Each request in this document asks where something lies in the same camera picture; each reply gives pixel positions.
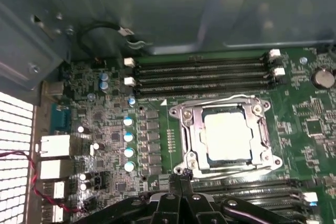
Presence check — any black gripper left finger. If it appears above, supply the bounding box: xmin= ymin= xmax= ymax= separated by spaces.
xmin=76 ymin=173 xmax=184 ymax=224

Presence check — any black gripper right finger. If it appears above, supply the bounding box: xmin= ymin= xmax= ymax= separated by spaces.
xmin=181 ymin=170 xmax=302 ymax=224

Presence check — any thin metal locking lever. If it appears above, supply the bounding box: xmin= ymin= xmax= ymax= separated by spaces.
xmin=191 ymin=165 xmax=283 ymax=180
xmin=181 ymin=94 xmax=258 ymax=105

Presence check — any metal socket cover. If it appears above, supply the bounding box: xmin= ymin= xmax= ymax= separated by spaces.
xmin=183 ymin=102 xmax=266 ymax=171

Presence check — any silver CPU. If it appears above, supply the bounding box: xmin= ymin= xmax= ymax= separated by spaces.
xmin=199 ymin=110 xmax=255 ymax=162

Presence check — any CPU socket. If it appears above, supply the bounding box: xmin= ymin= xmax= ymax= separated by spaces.
xmin=169 ymin=94 xmax=284 ymax=180

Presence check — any green motherboard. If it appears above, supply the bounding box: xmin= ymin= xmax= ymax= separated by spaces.
xmin=39 ymin=48 xmax=336 ymax=224

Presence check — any round coin battery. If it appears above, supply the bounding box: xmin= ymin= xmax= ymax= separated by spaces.
xmin=310 ymin=67 xmax=336 ymax=90

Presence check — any black PC case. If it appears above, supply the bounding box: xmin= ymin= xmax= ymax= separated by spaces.
xmin=0 ymin=0 xmax=336 ymax=224

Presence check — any red black twisted wire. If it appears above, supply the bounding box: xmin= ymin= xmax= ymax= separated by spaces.
xmin=0 ymin=150 xmax=85 ymax=214

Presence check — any thin black wire with connector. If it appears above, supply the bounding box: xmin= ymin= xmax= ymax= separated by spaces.
xmin=77 ymin=21 xmax=136 ymax=61

